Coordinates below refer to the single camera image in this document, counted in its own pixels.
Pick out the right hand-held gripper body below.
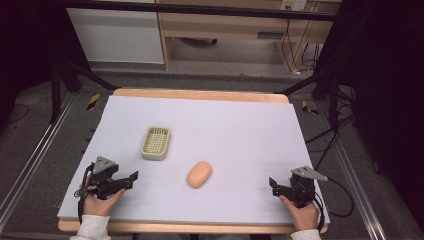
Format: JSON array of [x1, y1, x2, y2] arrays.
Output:
[[288, 165, 329, 209]]

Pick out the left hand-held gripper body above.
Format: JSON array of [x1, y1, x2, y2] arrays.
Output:
[[85, 155, 124, 201]]

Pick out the person's left hand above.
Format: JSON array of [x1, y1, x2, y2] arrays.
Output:
[[81, 176, 128, 218]]

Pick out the person's right hand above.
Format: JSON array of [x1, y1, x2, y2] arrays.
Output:
[[278, 194, 322, 232]]

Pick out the beige soap dish basket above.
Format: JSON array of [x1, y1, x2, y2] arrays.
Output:
[[139, 125, 172, 162]]

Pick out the orange soap bar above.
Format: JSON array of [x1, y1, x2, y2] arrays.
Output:
[[186, 161, 213, 190]]

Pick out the white foam mat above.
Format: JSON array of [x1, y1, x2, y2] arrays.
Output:
[[56, 95, 331, 225]]

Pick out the yellow black floor tape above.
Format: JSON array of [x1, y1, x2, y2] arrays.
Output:
[[86, 92, 101, 111], [301, 100, 320, 117]]

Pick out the black metal stand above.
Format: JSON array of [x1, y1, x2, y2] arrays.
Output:
[[274, 66, 343, 129], [49, 59, 120, 125]]

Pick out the wooden table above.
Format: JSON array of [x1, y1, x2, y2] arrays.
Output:
[[57, 87, 330, 235]]

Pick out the white cabinet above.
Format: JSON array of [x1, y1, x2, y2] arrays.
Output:
[[65, 0, 166, 65]]

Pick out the wooden desk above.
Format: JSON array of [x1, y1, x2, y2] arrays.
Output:
[[155, 0, 343, 74]]

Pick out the left hand-held gripper cable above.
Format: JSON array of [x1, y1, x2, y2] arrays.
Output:
[[73, 162, 95, 225]]

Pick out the hand-held gripper cable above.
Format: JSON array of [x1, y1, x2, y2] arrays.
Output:
[[312, 175, 356, 232], [73, 162, 95, 225]]

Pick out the right hand-held gripper cable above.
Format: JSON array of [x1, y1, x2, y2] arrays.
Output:
[[312, 175, 356, 232]]

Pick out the black floor cables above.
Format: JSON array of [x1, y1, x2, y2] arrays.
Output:
[[303, 84, 359, 172]]

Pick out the metal floor rail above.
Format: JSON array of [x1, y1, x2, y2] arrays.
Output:
[[0, 93, 77, 232], [315, 99, 390, 240]]

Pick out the black hanging cables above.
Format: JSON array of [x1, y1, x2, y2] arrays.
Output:
[[280, 18, 321, 75]]

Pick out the black metal frame bar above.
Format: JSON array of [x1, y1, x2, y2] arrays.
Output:
[[59, 0, 338, 22]]

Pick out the white wall socket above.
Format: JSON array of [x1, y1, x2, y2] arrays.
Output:
[[280, 0, 308, 12]]

